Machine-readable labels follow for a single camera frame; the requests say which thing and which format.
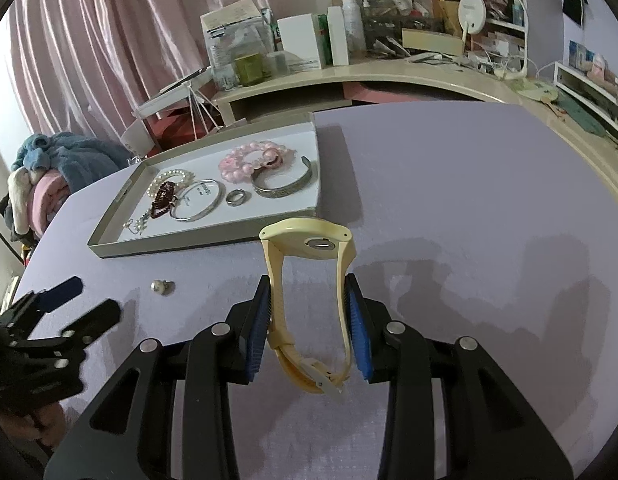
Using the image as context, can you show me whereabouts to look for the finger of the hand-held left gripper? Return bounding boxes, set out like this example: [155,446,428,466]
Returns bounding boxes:
[0,276,85,334]
[59,298,123,350]

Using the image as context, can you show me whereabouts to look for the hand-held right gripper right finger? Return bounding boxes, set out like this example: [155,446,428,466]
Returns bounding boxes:
[345,273,574,480]

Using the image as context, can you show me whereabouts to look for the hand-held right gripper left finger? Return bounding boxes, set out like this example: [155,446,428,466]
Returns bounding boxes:
[43,274,273,480]

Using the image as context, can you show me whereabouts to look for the silver chain earrings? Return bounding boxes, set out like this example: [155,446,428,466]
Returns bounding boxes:
[122,211,156,236]

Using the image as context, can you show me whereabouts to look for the yellow wrist watch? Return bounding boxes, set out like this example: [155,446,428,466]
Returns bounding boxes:
[258,218,354,395]

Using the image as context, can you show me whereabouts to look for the thin silver bangle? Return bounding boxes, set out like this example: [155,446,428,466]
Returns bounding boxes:
[169,178,226,222]

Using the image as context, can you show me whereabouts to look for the dark red beaded bracelet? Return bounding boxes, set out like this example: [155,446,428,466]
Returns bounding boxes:
[149,182,180,220]

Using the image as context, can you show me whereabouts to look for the dark metal cuff bangle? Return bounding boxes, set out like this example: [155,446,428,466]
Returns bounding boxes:
[252,156,314,200]

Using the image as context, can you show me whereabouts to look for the grey jewelry tray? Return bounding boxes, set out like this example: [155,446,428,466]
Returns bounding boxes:
[87,112,323,260]

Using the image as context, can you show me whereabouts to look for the pink bead bracelet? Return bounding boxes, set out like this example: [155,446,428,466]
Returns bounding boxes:
[218,142,301,184]

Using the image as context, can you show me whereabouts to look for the person's left hand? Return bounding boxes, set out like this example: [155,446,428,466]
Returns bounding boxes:
[0,402,67,451]

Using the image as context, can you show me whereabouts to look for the pile of blankets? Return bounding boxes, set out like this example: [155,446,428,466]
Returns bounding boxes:
[3,131,136,242]

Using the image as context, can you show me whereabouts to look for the white flat board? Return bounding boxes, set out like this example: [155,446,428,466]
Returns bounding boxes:
[133,66,213,122]

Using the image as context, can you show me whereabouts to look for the pink curtain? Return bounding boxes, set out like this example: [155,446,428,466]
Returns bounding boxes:
[3,0,290,147]

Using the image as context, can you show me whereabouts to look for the green glass jar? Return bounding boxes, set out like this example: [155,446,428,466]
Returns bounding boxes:
[233,53,264,87]

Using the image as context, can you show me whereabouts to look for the clear jar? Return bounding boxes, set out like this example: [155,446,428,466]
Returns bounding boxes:
[263,50,289,79]

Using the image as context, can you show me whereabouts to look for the beige curved desk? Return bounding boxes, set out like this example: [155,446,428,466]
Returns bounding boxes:
[211,54,618,223]

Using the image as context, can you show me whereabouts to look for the green box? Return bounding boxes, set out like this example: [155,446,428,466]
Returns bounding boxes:
[316,13,333,67]

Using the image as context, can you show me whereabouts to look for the light green hand fan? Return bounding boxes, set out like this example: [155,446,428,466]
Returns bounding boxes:
[513,80,560,104]

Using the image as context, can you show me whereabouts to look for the tall white box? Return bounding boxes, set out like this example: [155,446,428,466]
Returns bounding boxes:
[326,5,351,67]

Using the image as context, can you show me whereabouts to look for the flat beige box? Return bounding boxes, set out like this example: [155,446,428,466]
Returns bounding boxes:
[401,28,466,58]

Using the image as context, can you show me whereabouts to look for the cardboard box with clear packaging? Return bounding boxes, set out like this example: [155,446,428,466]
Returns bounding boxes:
[199,0,273,92]

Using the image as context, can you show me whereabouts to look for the dark green cloth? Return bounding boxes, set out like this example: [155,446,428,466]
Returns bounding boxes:
[555,94,610,137]

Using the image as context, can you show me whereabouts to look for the white bottle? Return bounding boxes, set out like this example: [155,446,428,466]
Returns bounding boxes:
[341,0,366,54]

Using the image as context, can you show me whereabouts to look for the clear acrylic organiser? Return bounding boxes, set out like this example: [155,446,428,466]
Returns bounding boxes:
[344,0,436,57]

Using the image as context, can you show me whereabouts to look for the white desk organiser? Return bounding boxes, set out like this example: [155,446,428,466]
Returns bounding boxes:
[553,59,618,142]

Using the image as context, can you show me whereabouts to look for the round white mirror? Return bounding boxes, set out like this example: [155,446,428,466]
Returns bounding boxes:
[457,0,488,42]

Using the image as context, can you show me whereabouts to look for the white gooseneck desk lamp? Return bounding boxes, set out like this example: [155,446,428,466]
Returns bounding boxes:
[475,0,530,82]

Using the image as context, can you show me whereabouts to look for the pink shelf unit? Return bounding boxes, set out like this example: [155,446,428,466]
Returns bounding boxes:
[425,0,533,62]

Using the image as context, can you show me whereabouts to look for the white pearl bracelet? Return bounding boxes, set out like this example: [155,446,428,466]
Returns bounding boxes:
[146,168,196,199]

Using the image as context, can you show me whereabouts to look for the metal wire stand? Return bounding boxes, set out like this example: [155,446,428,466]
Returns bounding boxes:
[188,85,226,142]

